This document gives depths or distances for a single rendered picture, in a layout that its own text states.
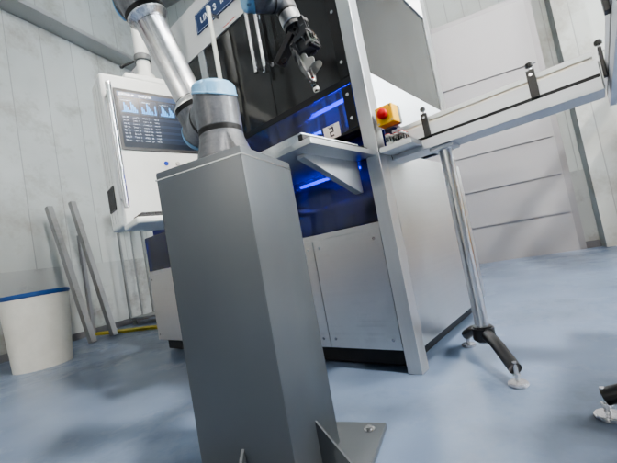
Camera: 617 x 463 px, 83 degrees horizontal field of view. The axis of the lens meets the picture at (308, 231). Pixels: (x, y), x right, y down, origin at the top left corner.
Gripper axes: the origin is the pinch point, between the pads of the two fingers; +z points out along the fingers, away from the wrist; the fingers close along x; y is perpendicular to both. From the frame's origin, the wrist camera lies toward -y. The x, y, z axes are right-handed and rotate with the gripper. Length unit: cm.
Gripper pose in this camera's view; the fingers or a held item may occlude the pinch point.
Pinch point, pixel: (310, 79)
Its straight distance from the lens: 134.0
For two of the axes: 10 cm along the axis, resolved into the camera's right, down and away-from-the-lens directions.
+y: 7.4, -3.7, -5.6
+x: 5.6, -1.3, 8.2
